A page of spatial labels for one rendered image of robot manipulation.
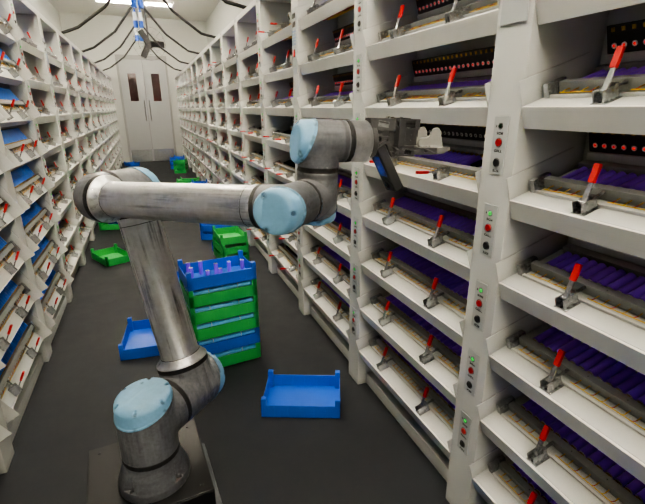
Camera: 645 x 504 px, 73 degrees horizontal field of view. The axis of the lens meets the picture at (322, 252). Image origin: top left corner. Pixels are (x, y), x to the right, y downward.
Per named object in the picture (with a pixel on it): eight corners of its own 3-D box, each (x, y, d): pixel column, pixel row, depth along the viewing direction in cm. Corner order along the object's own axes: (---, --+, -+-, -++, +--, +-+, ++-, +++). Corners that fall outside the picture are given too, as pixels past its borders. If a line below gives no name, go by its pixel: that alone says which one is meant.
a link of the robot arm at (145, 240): (160, 422, 131) (79, 176, 115) (198, 390, 146) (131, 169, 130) (198, 427, 124) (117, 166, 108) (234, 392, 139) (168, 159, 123)
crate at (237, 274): (188, 291, 180) (186, 273, 177) (178, 276, 197) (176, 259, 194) (256, 278, 193) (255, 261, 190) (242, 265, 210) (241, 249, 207)
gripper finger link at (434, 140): (458, 128, 99) (421, 127, 97) (455, 154, 101) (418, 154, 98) (451, 127, 102) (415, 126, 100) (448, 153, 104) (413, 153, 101)
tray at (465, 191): (481, 210, 103) (475, 172, 99) (366, 175, 157) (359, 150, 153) (545, 179, 108) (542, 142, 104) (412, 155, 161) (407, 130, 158)
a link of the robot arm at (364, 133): (355, 164, 92) (337, 159, 101) (375, 163, 94) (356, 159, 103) (357, 120, 90) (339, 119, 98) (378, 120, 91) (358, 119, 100)
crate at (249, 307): (192, 326, 185) (190, 309, 182) (182, 308, 202) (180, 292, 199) (258, 311, 198) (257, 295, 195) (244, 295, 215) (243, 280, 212)
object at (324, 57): (356, 63, 153) (346, 21, 147) (301, 75, 207) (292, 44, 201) (405, 46, 158) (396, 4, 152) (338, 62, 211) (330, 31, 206)
